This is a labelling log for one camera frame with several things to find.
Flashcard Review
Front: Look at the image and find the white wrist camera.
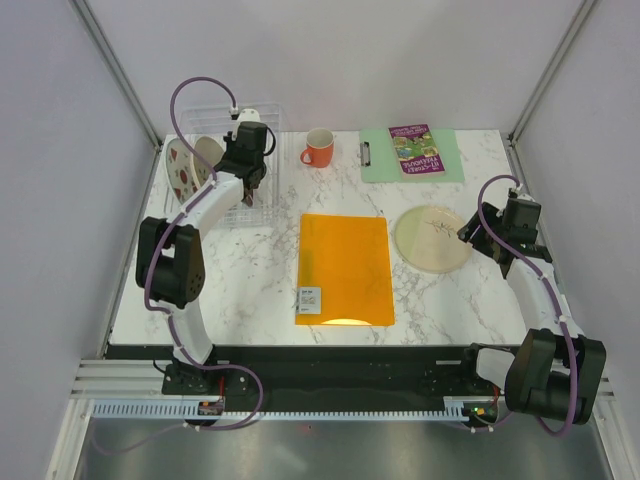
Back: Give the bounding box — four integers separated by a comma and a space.
231, 108, 261, 132
508, 185, 534, 202

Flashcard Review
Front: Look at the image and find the white wire dish rack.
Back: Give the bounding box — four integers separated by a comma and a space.
159, 103, 281, 227

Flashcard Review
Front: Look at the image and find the brown rimmed plate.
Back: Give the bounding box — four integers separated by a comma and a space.
242, 187, 256, 208

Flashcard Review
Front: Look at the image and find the left aluminium frame post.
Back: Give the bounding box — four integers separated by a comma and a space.
69, 0, 162, 151

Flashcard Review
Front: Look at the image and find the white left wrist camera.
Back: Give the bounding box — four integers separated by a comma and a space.
231, 108, 261, 132

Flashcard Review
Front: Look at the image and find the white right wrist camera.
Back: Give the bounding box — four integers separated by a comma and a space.
508, 185, 534, 202

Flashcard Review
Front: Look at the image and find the right aluminium frame post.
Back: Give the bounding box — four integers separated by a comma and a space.
505, 0, 600, 148

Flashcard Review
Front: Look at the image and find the watermelon pattern plate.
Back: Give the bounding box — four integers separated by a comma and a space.
164, 138, 200, 204

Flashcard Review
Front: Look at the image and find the white slotted cable duct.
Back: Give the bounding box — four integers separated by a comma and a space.
91, 397, 503, 422

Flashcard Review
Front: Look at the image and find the orange mug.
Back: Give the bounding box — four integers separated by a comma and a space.
300, 128, 334, 168

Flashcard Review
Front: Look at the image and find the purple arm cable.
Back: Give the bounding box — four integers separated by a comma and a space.
141, 77, 265, 431
477, 174, 581, 436

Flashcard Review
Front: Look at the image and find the green cream branch plate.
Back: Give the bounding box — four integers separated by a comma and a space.
393, 205, 472, 274

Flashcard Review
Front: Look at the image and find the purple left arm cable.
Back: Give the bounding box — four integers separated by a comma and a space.
141, 77, 265, 431

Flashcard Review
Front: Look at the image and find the green clipboard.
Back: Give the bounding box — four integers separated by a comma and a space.
359, 124, 465, 183

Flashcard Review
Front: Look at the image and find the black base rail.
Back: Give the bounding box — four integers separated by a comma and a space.
106, 344, 498, 414

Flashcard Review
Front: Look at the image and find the cream leaf pattern plate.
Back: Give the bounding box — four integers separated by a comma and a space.
190, 135, 224, 190

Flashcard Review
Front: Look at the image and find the orange plastic folder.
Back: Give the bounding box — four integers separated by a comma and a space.
295, 213, 395, 327

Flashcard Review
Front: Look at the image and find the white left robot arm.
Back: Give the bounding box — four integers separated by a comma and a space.
136, 120, 276, 393

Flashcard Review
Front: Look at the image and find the purple book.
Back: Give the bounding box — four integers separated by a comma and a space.
388, 124, 446, 181

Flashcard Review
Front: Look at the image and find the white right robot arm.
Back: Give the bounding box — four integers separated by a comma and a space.
457, 195, 607, 426

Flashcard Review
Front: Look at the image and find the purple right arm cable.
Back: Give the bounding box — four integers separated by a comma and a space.
477, 174, 581, 436

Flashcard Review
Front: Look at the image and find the aluminium frame post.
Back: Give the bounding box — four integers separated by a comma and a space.
69, 0, 162, 151
505, 0, 600, 148

